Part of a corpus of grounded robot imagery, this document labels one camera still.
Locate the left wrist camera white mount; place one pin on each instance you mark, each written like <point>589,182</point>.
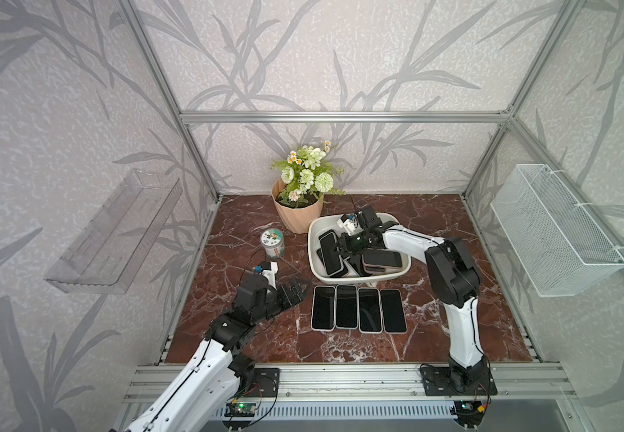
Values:
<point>265,275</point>

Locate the phone with pink case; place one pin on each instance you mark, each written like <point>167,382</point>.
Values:
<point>323,310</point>

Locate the left circuit board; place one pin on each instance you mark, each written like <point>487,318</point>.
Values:
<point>242,409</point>

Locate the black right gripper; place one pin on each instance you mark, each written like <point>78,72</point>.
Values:
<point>343,241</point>

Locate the right circuit board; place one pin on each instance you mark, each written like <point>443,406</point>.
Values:
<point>465,409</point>

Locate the phone with cream case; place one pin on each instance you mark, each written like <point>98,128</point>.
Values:
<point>369,310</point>

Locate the circuit board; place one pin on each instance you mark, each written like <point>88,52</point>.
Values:
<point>242,409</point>
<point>465,409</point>

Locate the clear acrylic wall shelf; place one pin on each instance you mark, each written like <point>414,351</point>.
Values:
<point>106,257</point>

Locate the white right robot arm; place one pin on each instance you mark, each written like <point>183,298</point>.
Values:
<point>455,279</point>

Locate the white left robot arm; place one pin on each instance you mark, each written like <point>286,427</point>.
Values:
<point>219,369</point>

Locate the white plastic storage box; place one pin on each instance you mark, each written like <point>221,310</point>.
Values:
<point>325,223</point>

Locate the large phone grey case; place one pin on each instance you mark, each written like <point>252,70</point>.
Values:
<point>333,262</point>

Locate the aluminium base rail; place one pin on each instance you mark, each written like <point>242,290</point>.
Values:
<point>389,391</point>

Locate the phone with light blue case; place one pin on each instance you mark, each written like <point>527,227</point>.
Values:
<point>346,307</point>

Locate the round tin with cartoon lid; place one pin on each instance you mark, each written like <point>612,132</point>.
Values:
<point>272,241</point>

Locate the white wire mesh basket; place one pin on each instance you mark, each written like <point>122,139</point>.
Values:
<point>560,245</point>

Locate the beige flower pot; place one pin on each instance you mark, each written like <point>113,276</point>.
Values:
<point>296,220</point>

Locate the white and green artificial flowers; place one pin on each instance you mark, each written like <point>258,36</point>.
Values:
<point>307,176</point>

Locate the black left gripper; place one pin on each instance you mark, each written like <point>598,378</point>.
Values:
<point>294,295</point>

